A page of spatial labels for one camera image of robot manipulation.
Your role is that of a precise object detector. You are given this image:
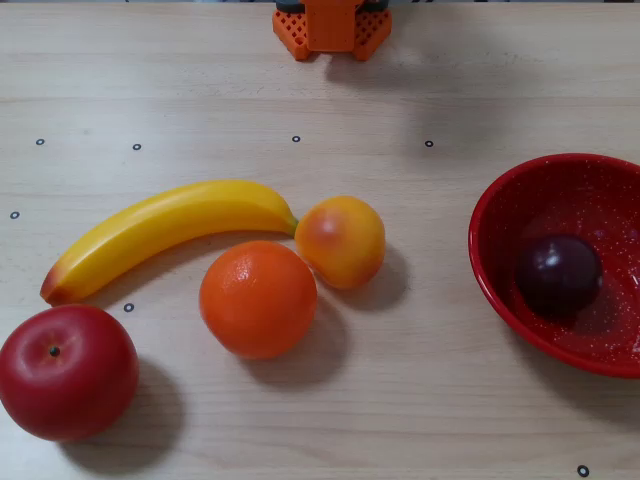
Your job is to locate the dark purple plum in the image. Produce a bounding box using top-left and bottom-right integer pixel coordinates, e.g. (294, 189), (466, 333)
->
(514, 234), (605, 317)

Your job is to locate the orange robot base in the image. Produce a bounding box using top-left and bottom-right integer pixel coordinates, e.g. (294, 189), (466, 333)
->
(272, 8), (394, 62)

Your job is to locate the red speckled bowl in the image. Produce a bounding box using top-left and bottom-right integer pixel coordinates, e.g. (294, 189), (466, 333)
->
(468, 153), (640, 380)

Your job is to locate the yellow orange peach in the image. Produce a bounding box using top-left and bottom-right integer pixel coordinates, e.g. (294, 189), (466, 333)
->
(293, 195), (387, 291)

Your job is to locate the orange fruit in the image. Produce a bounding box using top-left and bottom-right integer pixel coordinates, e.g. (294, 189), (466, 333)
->
(198, 239), (319, 361)

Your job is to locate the yellow plastic banana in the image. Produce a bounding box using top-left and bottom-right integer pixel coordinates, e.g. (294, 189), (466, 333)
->
(39, 179), (300, 307)

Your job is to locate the red apple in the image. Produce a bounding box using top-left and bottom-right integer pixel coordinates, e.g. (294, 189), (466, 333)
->
(0, 304), (141, 443)

